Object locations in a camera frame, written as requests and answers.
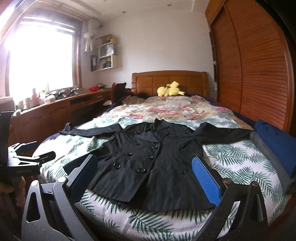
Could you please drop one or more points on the wooden louvered wardrobe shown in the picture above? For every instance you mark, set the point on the wooden louvered wardrobe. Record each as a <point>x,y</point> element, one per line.
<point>255,66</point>

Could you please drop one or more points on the white wall shelf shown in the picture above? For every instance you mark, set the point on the white wall shelf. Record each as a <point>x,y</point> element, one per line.
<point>105,53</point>

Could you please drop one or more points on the yellow plush toy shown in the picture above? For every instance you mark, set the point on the yellow plush toy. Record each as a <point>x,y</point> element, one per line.
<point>170,90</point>

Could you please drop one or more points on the tied white curtain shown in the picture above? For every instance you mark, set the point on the tied white curtain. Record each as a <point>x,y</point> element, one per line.
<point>92,26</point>

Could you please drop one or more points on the person's left hand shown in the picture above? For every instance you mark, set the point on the person's left hand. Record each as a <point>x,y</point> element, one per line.
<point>20,191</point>

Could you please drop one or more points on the red bowl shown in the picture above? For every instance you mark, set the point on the red bowl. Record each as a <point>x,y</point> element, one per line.
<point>94,89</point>

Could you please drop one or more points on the folded blue garment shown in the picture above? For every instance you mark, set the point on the folded blue garment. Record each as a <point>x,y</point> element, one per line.
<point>281,144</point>

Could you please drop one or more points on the wooden chair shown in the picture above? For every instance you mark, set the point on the wooden chair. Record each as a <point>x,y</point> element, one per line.
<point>117,91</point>

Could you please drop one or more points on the floral quilt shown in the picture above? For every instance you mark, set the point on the floral quilt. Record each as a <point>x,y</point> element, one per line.
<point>172,109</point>

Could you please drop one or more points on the palm leaf print bedsheet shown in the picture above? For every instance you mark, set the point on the palm leaf print bedsheet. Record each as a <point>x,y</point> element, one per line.
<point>241,161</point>

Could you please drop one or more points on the wooden headboard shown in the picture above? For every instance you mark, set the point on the wooden headboard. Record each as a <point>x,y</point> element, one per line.
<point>191,82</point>

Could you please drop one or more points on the pink bottle on counter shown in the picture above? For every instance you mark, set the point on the pink bottle on counter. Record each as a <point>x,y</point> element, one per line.
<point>35,99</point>

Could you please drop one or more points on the wooden desk counter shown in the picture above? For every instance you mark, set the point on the wooden desk counter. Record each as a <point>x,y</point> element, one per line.
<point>37,124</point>

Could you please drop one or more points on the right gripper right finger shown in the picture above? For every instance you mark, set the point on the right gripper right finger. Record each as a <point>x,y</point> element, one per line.
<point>250,221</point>

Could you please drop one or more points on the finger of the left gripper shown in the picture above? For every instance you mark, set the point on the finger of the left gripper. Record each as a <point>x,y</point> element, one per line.
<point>20,148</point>
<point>43,158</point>

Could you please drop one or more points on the black double-breasted coat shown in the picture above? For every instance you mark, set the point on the black double-breasted coat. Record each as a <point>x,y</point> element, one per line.
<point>148,166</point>

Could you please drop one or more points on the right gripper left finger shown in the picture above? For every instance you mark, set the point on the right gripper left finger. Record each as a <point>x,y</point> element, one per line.
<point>50,213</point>

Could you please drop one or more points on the window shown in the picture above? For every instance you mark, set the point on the window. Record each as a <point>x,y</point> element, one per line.
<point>42,51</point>

